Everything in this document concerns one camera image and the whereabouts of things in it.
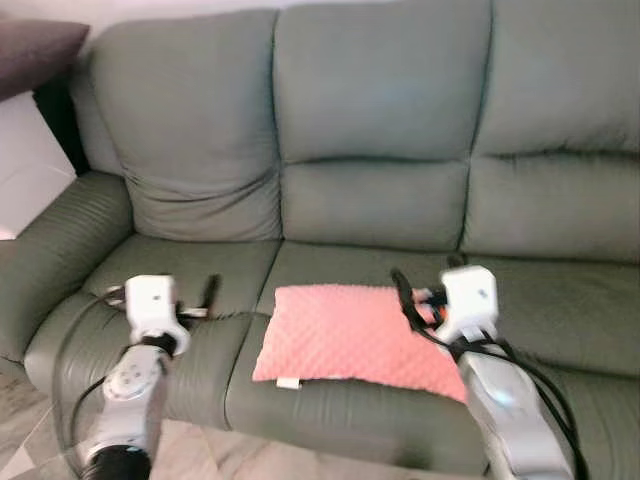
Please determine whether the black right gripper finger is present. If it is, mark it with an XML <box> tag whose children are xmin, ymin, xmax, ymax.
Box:
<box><xmin>389</xmin><ymin>267</ymin><xmax>425</xmax><ymax>331</ymax></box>

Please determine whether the pink dotted pillow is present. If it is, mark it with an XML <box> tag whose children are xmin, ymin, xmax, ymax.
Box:
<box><xmin>252</xmin><ymin>285</ymin><xmax>469</xmax><ymax>403</ymax></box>

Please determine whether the grey-green leather sofa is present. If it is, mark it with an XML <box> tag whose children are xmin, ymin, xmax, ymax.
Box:
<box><xmin>0</xmin><ymin>0</ymin><xmax>640</xmax><ymax>477</ymax></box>

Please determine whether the white box appliance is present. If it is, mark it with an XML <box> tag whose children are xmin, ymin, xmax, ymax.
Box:
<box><xmin>0</xmin><ymin>92</ymin><xmax>77</xmax><ymax>241</ymax></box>

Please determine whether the dark grey cushion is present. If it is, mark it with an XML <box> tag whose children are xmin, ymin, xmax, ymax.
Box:
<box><xmin>0</xmin><ymin>20</ymin><xmax>91</xmax><ymax>101</ymax></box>

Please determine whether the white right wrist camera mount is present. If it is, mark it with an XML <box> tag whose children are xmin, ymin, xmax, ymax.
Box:
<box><xmin>440</xmin><ymin>265</ymin><xmax>499</xmax><ymax>344</ymax></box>

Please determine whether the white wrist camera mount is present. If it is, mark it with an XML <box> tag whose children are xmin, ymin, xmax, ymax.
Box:
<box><xmin>125</xmin><ymin>275</ymin><xmax>191</xmax><ymax>356</ymax></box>
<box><xmin>440</xmin><ymin>265</ymin><xmax>499</xmax><ymax>344</ymax></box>

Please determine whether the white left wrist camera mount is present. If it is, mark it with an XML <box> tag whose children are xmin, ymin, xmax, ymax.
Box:
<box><xmin>125</xmin><ymin>275</ymin><xmax>191</xmax><ymax>356</ymax></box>

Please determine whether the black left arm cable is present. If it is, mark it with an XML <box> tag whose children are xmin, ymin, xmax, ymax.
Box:
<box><xmin>52</xmin><ymin>288</ymin><xmax>131</xmax><ymax>473</ymax></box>

